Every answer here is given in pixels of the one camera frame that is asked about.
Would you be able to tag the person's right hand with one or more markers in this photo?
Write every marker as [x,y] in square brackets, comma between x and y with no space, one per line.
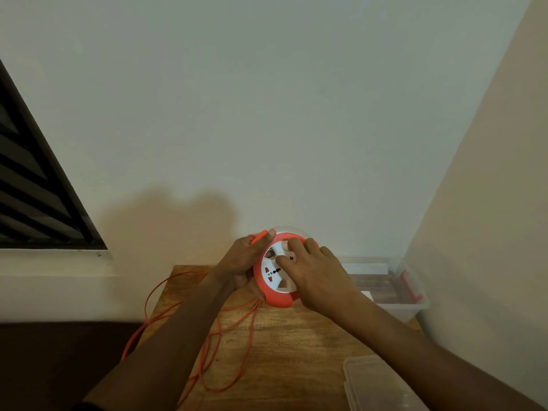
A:
[323,282]

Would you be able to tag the person's left hand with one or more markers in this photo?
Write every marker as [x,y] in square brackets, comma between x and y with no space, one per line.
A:
[237,261]

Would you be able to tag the person's right thumb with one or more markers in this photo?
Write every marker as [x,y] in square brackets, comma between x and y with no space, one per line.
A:
[287,267]

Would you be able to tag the person's right middle finger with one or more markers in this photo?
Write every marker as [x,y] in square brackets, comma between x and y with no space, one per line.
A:
[314,247]

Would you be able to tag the person's left thumb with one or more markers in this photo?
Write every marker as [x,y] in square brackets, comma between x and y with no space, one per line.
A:
[264,242]

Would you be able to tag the person's left forearm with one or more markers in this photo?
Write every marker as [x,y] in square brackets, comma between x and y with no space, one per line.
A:
[167,338]

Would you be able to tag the person's right forearm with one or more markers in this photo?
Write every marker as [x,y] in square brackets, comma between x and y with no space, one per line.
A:
[419,359]

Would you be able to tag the clear plastic storage box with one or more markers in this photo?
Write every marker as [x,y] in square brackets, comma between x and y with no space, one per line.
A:
[398,295]

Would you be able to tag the clear plastic lid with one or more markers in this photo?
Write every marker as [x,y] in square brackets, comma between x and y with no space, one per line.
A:
[376,385]

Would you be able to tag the black louvered window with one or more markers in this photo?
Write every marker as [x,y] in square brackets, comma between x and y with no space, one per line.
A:
[30,188]

